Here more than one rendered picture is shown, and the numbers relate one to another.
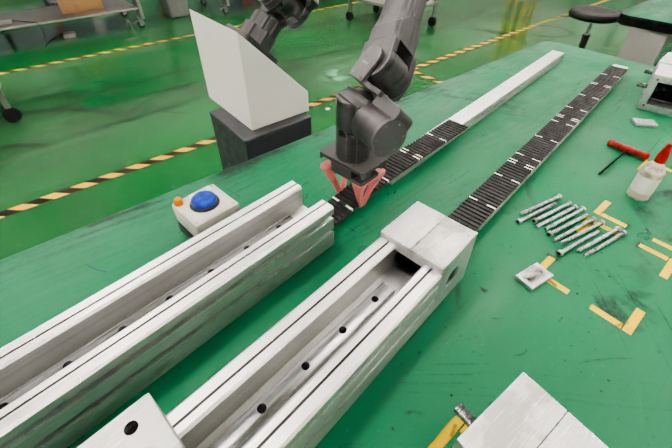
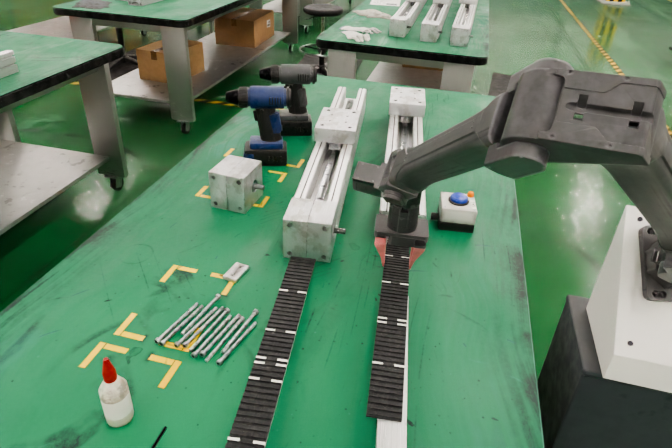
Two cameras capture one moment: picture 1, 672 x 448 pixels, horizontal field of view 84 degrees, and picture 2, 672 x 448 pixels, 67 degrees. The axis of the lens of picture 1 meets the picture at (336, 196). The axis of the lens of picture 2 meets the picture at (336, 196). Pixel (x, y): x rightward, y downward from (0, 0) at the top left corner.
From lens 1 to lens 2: 1.29 m
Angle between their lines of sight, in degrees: 102
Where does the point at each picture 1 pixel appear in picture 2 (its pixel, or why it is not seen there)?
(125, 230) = (494, 204)
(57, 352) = not seen: hidden behind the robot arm
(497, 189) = (284, 313)
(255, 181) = (486, 259)
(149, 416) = (348, 129)
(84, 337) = not seen: hidden behind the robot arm
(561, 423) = (227, 172)
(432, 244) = (304, 205)
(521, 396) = (242, 173)
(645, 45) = not seen: outside the picture
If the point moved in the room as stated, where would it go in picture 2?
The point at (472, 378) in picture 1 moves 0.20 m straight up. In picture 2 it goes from (259, 219) to (256, 140)
